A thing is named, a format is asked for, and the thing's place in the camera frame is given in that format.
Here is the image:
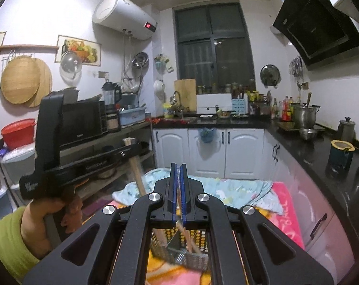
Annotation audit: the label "small steel bowl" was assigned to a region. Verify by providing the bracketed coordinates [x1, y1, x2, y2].
[299, 128, 318, 141]

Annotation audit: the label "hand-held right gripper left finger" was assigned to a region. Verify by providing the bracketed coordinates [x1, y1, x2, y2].
[22, 163, 180, 285]

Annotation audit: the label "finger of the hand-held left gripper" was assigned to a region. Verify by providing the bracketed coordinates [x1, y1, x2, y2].
[107, 142, 143, 167]

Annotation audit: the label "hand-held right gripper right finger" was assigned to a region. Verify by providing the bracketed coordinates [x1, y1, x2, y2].
[181, 164, 330, 285]

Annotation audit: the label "red plastic basin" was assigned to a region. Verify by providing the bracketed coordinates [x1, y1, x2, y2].
[1, 118, 37, 151]

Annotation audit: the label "blue white knife block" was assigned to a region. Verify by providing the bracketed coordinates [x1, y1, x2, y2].
[231, 98, 249, 115]

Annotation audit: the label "light blue plastic tray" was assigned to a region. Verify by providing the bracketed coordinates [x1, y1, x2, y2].
[119, 108, 146, 127]

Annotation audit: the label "steel kettle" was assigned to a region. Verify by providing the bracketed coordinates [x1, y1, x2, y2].
[336, 117, 357, 143]

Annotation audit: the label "glass pot lid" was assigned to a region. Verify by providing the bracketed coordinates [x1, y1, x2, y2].
[60, 50, 83, 84]

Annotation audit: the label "person's left hand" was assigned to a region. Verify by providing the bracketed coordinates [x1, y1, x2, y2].
[21, 195, 83, 259]

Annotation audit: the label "wooden cutting board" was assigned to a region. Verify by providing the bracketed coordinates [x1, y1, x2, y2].
[174, 79, 197, 114]

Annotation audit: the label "hanging metal utensils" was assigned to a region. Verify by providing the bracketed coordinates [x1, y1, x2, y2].
[289, 56, 304, 78]

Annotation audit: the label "dark hanging pan lid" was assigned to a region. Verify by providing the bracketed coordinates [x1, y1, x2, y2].
[260, 64, 281, 87]

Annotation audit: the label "black microwave oven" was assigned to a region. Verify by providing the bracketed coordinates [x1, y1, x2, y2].
[59, 95, 107, 149]

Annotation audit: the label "water heater hoses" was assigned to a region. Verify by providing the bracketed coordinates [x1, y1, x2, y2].
[121, 30, 145, 93]

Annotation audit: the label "bunch of wooden chopsticks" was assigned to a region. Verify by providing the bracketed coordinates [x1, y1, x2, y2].
[151, 227, 180, 256]

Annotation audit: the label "white hanging pot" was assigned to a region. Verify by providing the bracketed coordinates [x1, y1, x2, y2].
[154, 79, 166, 101]

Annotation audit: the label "translucent storage bin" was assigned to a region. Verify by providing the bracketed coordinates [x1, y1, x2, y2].
[0, 147, 37, 185]

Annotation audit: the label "wooden wall rail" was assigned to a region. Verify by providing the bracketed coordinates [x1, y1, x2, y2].
[0, 44, 60, 53]

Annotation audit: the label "blue plastic bag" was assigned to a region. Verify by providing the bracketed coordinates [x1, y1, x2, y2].
[199, 128, 217, 143]

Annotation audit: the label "white water heater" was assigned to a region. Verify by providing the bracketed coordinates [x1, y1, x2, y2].
[92, 0, 158, 40]

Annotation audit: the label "light blue printed blanket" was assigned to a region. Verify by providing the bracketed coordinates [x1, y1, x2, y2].
[112, 168, 284, 215]

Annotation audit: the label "white countertop box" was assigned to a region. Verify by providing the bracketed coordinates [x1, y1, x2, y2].
[196, 94, 233, 115]

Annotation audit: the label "steel stock pot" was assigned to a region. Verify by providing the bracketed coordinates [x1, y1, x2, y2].
[293, 104, 321, 129]

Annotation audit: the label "white kitchen base cabinets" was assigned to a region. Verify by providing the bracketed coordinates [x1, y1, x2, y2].
[153, 127, 358, 274]

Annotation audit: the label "red chili peppers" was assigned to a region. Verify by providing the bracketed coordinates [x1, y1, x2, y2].
[145, 117, 195, 125]

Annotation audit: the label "grain jar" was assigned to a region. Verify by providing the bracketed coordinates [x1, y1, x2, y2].
[106, 113, 121, 133]

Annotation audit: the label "white drawer cart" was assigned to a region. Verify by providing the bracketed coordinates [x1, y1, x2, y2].
[0, 160, 20, 214]

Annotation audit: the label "metal shelf rack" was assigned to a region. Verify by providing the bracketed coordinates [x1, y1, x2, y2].
[59, 121, 156, 200]

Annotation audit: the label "hanging steel bowl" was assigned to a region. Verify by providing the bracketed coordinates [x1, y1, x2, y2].
[132, 52, 149, 69]

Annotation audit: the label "pink printed blanket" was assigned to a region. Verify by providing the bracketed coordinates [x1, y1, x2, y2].
[84, 181, 306, 285]

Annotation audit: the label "row of glass jars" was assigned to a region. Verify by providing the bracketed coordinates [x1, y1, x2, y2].
[197, 80, 255, 95]

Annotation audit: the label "dark framed window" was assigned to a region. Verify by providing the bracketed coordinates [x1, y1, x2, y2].
[173, 3, 255, 88]

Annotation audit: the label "black blender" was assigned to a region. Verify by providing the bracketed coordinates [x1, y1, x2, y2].
[102, 81, 122, 115]

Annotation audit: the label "person's left forearm green sleeve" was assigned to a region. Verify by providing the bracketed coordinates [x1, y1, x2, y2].
[0, 206, 41, 274]

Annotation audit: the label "black range hood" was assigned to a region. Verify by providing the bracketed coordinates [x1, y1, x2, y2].
[273, 0, 359, 71]

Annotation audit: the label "wooden chopstick pair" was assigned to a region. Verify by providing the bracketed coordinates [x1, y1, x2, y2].
[175, 171, 203, 255]
[123, 137, 148, 197]

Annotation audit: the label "steel faucet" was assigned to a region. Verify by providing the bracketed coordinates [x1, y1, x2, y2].
[172, 90, 185, 117]

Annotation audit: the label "grey perforated utensil basket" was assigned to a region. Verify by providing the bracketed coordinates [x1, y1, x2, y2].
[150, 226, 211, 269]

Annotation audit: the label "group of condiment bottles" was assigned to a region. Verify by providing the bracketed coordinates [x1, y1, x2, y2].
[271, 95, 298, 122]

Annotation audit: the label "round bamboo tray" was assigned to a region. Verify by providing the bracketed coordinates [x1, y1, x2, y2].
[22, 58, 53, 107]
[0, 57, 39, 104]

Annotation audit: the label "dark green mug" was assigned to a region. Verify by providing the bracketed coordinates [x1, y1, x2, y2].
[328, 139, 356, 171]

